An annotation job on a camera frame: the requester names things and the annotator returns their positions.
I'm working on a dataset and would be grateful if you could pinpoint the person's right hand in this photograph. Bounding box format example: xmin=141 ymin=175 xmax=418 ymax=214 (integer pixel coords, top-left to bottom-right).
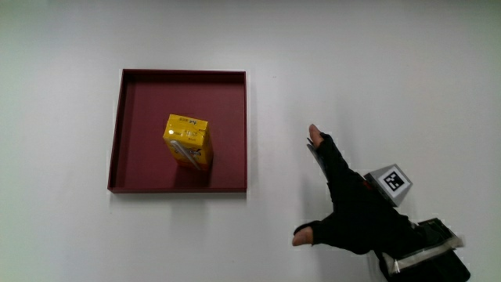
xmin=291 ymin=123 xmax=465 ymax=276

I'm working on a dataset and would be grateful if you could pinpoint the yellow ice redtea carton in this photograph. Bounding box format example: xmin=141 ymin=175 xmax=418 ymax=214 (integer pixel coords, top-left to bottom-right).
xmin=162 ymin=114 xmax=214 ymax=172

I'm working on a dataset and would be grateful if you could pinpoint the dark red square tray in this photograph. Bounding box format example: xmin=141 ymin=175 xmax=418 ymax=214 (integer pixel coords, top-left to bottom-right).
xmin=107 ymin=68 xmax=248 ymax=194

